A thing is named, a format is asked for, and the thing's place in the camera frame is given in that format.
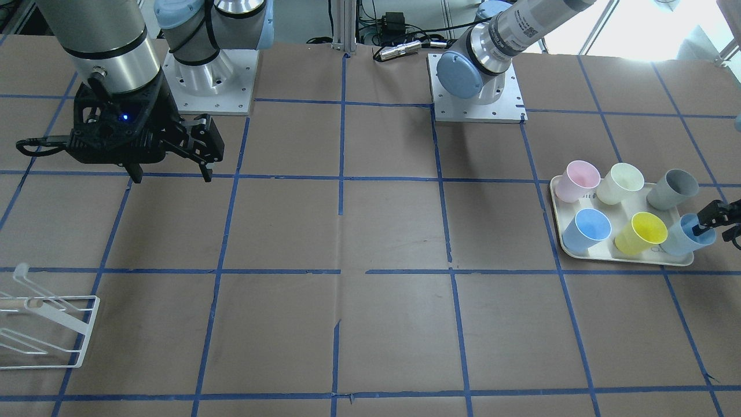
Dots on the pink cup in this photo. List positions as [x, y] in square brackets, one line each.
[578, 179]

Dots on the blue cup on tray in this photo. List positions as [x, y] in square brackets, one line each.
[588, 228]

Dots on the white wire cup rack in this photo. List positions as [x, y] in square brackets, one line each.
[41, 330]

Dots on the grey cup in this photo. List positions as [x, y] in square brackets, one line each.
[674, 188]

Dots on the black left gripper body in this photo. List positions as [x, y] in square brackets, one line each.
[719, 214]

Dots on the light blue cup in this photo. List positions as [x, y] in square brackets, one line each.
[681, 239]

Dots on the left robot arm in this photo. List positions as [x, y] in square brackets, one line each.
[486, 50]

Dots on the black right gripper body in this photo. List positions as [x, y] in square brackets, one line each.
[166, 114]

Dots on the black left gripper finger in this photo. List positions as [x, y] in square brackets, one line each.
[709, 217]

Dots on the black power adapter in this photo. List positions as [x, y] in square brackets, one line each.
[393, 23]

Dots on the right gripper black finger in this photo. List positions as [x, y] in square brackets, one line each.
[207, 171]
[135, 172]

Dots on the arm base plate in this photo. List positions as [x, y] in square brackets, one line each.
[500, 100]
[224, 86]

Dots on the yellow cup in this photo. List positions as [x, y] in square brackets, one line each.
[643, 231]

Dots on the cream white cup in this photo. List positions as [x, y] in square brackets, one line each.
[622, 181]

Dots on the silver cylindrical connector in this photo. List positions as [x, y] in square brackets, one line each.
[405, 49]

